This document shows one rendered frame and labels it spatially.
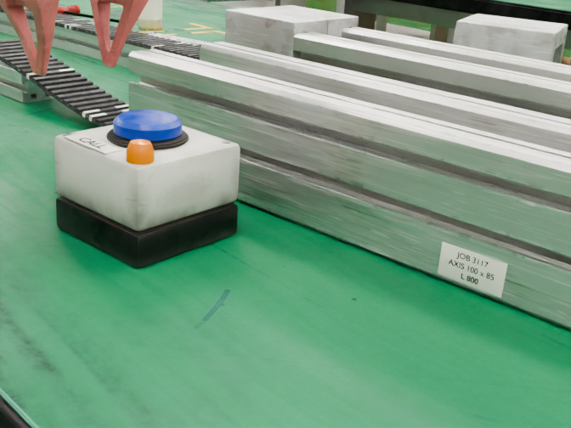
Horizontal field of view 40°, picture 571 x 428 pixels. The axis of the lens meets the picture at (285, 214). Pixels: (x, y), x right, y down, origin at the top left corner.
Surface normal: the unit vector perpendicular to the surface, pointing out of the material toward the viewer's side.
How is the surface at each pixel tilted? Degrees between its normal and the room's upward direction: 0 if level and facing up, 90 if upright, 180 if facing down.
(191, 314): 0
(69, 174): 90
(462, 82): 90
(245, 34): 90
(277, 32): 90
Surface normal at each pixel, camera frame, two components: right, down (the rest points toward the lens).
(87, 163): -0.66, 0.23
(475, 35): -0.44, 0.30
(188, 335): 0.07, -0.93
